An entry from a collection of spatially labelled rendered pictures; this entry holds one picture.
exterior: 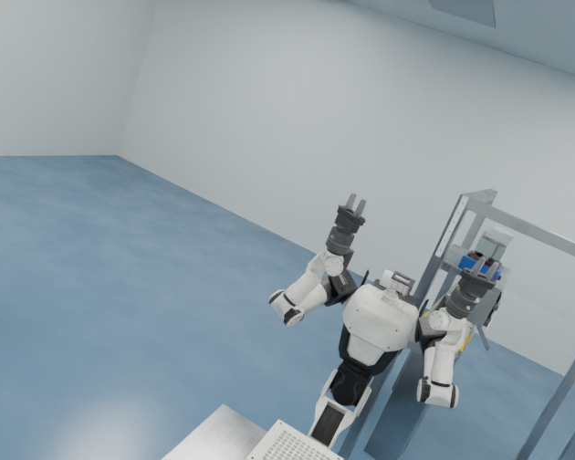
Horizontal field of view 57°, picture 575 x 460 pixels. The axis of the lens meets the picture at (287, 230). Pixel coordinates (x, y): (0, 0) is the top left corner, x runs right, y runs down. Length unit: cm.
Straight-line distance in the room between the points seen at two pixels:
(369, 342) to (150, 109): 606
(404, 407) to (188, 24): 565
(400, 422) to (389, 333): 140
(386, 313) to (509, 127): 432
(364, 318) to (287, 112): 484
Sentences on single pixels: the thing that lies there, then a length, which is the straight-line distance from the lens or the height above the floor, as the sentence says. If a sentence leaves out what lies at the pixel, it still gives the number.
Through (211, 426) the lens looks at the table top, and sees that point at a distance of 184.
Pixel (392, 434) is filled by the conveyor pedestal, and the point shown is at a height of 21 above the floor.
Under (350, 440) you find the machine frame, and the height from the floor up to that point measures 14.
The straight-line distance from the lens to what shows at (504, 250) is 281.
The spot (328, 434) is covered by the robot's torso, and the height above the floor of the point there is 71.
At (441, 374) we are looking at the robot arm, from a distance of 190.
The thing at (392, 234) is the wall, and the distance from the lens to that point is 635.
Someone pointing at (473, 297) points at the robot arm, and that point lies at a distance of 185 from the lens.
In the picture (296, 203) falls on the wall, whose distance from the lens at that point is 665.
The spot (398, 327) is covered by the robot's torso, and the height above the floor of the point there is 124.
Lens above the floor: 197
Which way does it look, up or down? 16 degrees down
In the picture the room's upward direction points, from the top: 21 degrees clockwise
